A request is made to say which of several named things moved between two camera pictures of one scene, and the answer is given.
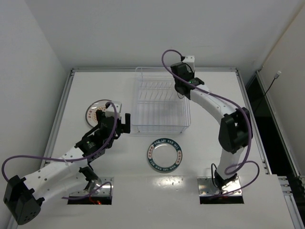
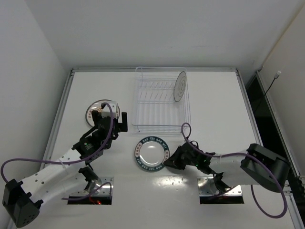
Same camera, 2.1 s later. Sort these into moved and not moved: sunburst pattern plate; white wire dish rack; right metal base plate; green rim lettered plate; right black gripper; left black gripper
Moved: right black gripper; green rim lettered plate
Not moved: sunburst pattern plate; white wire dish rack; left black gripper; right metal base plate
